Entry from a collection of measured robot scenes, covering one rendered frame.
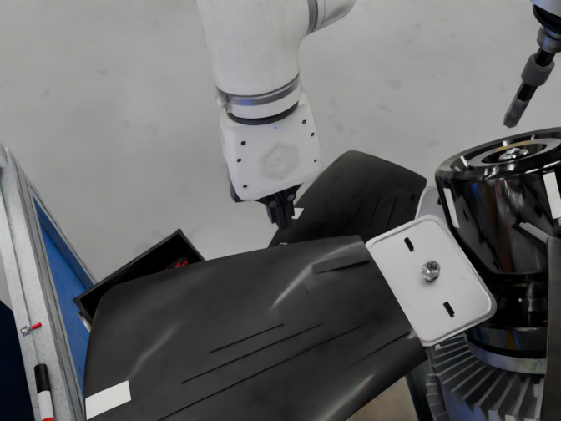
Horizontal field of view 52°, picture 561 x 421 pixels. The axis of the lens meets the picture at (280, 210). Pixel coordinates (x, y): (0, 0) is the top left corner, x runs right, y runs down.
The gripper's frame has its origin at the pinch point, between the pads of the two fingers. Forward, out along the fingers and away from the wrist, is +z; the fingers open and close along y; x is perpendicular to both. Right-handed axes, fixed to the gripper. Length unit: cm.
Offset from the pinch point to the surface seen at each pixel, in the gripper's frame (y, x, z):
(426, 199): 10.3, -14.4, -8.4
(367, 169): 10.1, -3.2, -4.3
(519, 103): 2.7, -31.6, -31.2
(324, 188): 6.4, 1.2, 0.3
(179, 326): -15.1, -20.9, -12.6
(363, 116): 66, 104, 71
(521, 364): 6.3, -32.6, -8.7
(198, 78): 18, 143, 58
